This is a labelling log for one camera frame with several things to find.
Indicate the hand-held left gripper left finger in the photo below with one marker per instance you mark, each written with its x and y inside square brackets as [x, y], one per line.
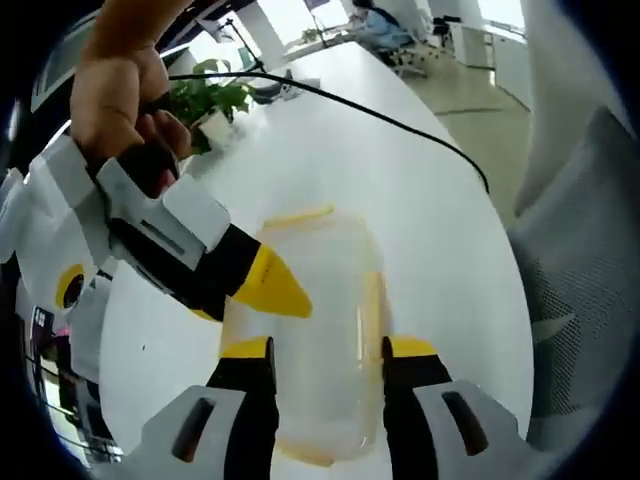
[240, 400]

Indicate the person's right hand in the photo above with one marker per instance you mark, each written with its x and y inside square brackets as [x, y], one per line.
[110, 90]

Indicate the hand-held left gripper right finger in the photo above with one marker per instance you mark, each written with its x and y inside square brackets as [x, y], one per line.
[415, 400]

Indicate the white cabinet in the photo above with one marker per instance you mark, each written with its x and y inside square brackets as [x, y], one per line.
[487, 55]

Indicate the grey mesh chair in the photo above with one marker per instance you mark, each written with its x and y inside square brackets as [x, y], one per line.
[585, 280]

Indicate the potted green plant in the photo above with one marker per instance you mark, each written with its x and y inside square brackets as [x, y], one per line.
[215, 97]

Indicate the white office chair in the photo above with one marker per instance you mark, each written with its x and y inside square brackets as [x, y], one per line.
[412, 57]

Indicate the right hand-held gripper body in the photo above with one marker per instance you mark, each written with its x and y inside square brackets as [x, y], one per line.
[45, 215]

